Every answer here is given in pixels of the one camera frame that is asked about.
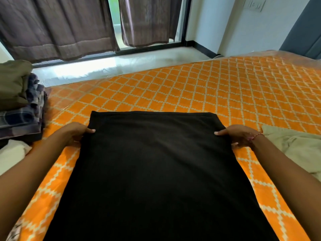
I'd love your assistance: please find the person's left forearm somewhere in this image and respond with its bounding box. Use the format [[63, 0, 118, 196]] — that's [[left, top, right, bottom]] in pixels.
[[0, 128, 73, 240]]

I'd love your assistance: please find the olive green folded garment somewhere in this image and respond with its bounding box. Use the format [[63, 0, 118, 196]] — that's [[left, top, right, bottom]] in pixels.
[[0, 60, 33, 111]]

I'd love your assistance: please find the white wall switch plate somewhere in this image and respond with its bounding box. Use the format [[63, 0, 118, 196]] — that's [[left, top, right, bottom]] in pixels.
[[243, 0, 266, 12]]

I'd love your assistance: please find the red thread wristband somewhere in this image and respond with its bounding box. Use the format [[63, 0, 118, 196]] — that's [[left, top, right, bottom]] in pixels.
[[248, 133, 265, 143]]

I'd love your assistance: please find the brown curtain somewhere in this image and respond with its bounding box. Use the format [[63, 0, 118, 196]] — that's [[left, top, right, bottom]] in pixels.
[[0, 0, 120, 63], [118, 0, 183, 48]]

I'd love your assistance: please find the plaid folded garment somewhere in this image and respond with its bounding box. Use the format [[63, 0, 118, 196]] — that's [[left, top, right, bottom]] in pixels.
[[0, 73, 48, 140]]

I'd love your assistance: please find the grey door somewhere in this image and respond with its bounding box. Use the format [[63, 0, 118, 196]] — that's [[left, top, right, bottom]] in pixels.
[[279, 0, 321, 60]]

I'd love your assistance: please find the person's left hand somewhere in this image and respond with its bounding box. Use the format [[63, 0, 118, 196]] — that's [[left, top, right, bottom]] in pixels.
[[58, 122, 96, 148]]

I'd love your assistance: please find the person's right hand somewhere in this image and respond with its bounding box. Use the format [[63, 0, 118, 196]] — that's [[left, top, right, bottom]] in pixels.
[[214, 125, 259, 149]]

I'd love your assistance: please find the white folded garment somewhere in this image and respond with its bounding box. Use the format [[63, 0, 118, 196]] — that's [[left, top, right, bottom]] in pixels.
[[0, 139, 32, 176]]

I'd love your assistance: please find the black garment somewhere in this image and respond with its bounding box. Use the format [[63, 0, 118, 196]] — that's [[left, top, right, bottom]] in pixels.
[[43, 111, 279, 241]]

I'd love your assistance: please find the orange patterned bed sheet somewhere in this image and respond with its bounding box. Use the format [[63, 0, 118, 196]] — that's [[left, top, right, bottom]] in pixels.
[[6, 51, 321, 241]]

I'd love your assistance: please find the beige crumpled garment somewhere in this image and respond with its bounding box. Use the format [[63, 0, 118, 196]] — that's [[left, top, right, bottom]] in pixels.
[[261, 125, 321, 182]]

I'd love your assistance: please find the person's right forearm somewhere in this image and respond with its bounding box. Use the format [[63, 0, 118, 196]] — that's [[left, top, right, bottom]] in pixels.
[[251, 134, 321, 241]]

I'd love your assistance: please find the black window frame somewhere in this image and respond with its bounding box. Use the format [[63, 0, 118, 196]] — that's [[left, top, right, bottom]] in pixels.
[[32, 0, 192, 67]]

